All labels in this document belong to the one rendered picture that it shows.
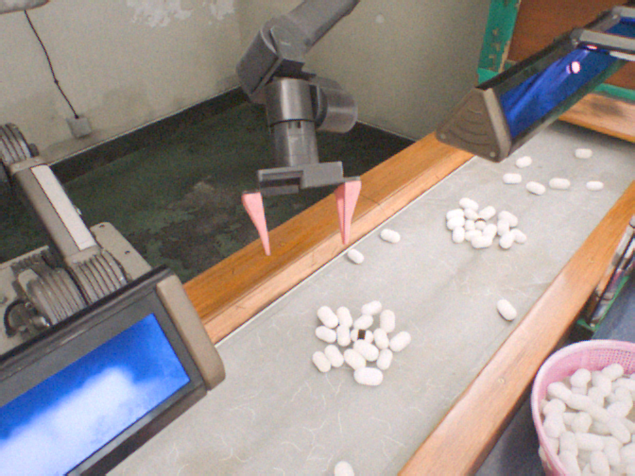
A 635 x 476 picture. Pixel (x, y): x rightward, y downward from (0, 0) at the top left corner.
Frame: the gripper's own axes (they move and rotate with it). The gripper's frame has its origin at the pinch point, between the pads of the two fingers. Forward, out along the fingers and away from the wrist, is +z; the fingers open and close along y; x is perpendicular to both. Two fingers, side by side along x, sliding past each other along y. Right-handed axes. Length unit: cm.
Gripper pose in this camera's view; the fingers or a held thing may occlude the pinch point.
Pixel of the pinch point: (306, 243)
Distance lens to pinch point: 60.4
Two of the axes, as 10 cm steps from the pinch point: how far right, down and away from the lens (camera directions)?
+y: -9.8, 1.3, -1.6
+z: 1.3, 9.9, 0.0
